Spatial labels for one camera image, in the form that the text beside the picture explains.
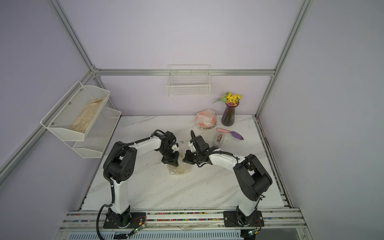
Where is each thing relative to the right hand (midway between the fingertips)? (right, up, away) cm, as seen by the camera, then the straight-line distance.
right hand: (180, 162), depth 86 cm
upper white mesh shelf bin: (-55, +26, -10) cm, 62 cm away
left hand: (-3, -4, +6) cm, 7 cm away
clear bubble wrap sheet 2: (+19, +34, +29) cm, 49 cm away
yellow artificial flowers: (+33, +39, +10) cm, 52 cm away
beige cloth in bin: (-51, +23, -10) cm, 56 cm away
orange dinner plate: (+17, +26, +23) cm, 39 cm away
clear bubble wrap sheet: (+1, +4, +3) cm, 5 cm away
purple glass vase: (+33, +29, +21) cm, 49 cm away
